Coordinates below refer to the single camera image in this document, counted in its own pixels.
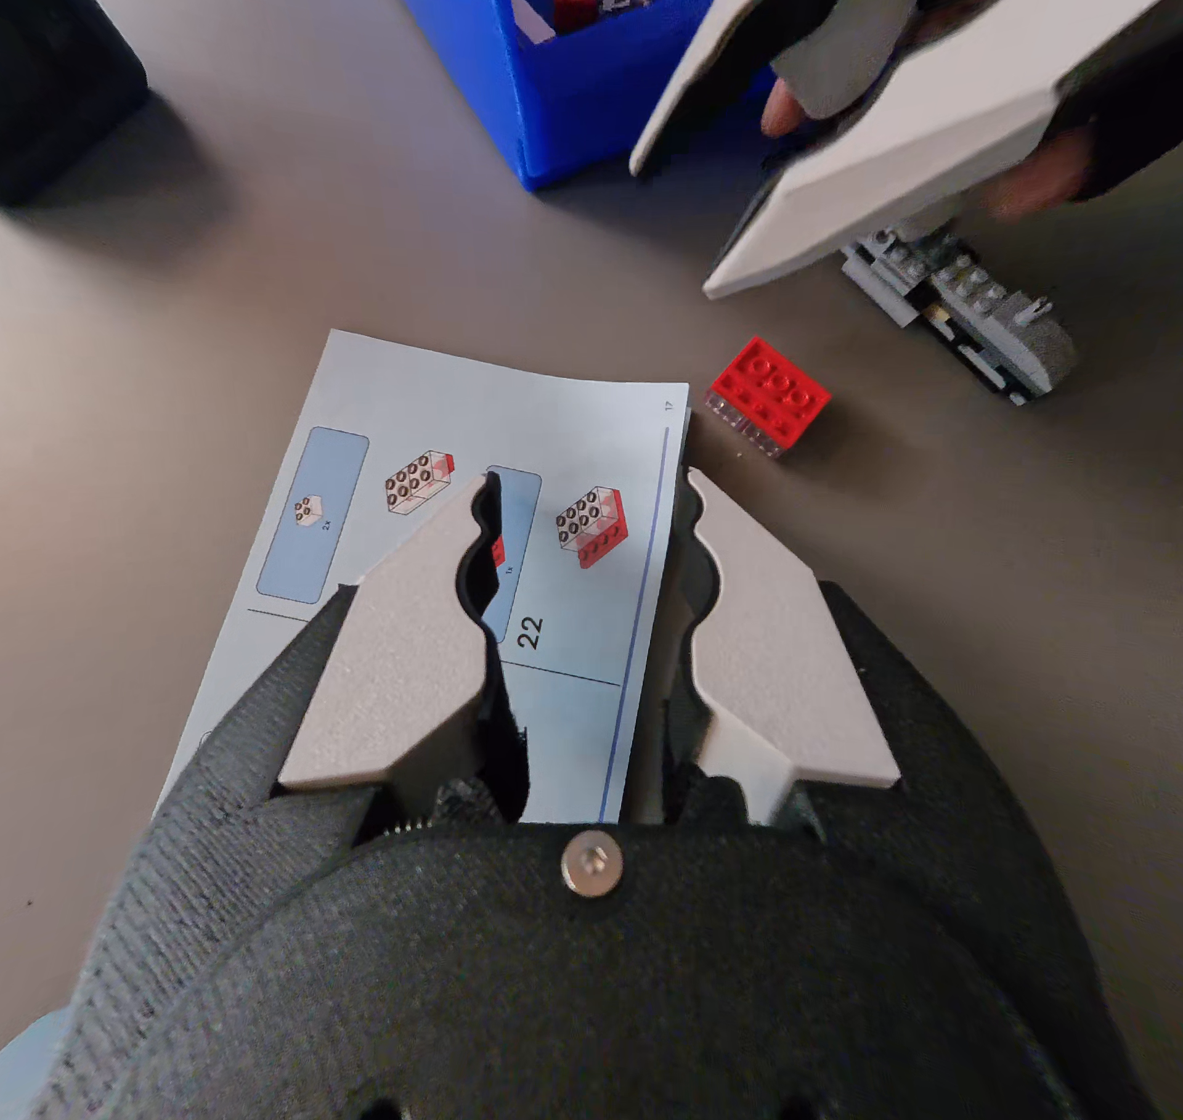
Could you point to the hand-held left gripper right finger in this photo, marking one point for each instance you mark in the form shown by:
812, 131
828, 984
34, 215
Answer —
788, 675

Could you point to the dark grey toy brick model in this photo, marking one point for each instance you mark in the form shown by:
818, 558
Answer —
1000, 324

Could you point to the grey desk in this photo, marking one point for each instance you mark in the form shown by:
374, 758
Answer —
279, 241

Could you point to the person's right hand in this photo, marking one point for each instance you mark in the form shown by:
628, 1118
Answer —
1027, 177

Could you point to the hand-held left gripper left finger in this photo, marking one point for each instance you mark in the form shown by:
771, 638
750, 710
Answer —
400, 658

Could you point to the large blue plastic bin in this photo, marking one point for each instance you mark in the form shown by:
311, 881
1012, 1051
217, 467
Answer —
594, 93

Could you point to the person's grey trousers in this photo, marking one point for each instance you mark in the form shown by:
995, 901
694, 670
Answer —
28, 1073

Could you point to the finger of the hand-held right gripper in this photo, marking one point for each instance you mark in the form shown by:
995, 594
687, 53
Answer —
971, 104
714, 54

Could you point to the black rectangular box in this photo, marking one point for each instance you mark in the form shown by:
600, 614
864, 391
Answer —
55, 54

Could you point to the red and clear brick block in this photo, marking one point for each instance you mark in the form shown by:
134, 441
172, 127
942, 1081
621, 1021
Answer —
774, 383

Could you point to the pale blue instruction booklet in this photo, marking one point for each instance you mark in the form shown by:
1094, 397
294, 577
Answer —
574, 454

